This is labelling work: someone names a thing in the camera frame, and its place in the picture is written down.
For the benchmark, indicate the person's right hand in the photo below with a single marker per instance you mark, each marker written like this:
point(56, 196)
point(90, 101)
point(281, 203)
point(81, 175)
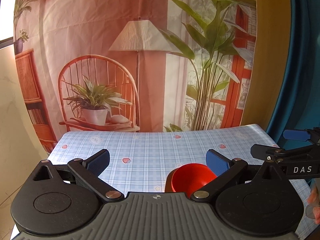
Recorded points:
point(313, 210)

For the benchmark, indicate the blue plaid tablecloth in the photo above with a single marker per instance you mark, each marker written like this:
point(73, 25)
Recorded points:
point(141, 161)

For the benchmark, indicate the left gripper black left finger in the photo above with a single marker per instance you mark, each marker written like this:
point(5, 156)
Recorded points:
point(87, 172)

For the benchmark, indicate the printed room backdrop cloth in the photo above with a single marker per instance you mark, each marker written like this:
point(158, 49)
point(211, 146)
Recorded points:
point(133, 65)

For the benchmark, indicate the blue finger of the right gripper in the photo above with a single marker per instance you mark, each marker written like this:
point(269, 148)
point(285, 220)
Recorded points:
point(296, 134)

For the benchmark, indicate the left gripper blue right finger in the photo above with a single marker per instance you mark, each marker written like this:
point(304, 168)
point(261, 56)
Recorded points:
point(228, 173)

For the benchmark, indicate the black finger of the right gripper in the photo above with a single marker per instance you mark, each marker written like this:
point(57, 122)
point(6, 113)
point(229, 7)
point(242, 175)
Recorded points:
point(263, 152)

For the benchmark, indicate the teal curtain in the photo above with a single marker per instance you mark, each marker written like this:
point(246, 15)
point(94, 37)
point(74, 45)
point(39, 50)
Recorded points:
point(297, 105)

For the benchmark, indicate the red bowl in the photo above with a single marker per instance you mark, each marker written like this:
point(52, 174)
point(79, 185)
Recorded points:
point(188, 178)

